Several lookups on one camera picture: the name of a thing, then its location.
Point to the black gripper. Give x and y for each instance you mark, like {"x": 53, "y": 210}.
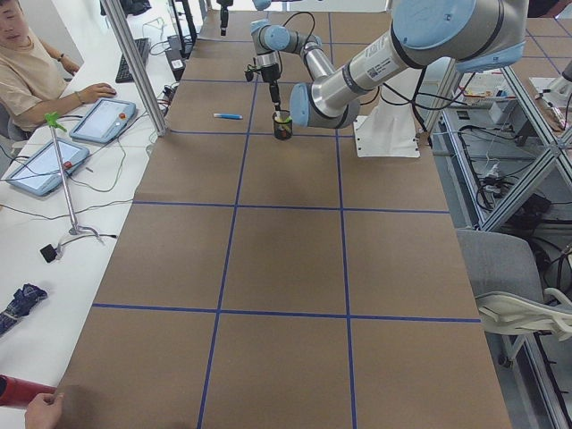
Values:
{"x": 222, "y": 18}
{"x": 270, "y": 74}

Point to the blue highlighter pen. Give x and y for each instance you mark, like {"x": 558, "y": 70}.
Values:
{"x": 235, "y": 117}

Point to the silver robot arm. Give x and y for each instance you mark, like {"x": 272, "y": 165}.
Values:
{"x": 344, "y": 19}
{"x": 478, "y": 35}

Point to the bystander hand at table edge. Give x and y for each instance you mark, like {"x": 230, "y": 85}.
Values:
{"x": 44, "y": 411}

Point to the black mesh pen cup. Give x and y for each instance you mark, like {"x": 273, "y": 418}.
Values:
{"x": 282, "y": 125}

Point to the far blue teach pendant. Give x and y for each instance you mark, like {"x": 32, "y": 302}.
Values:
{"x": 104, "y": 121}

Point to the blue teach pendant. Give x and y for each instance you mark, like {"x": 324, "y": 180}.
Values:
{"x": 40, "y": 174}
{"x": 104, "y": 121}

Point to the seated person beige shirt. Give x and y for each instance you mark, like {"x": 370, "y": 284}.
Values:
{"x": 31, "y": 84}

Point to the near blue teach pendant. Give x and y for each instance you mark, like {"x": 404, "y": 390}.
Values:
{"x": 40, "y": 174}

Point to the small black square device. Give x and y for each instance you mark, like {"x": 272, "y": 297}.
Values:
{"x": 50, "y": 253}

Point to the grey office chair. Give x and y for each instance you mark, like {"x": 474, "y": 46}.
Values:
{"x": 508, "y": 292}

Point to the red bottle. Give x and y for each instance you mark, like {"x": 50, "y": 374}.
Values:
{"x": 18, "y": 393}

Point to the aluminium frame post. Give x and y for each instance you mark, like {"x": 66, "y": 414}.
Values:
{"x": 125, "y": 40}

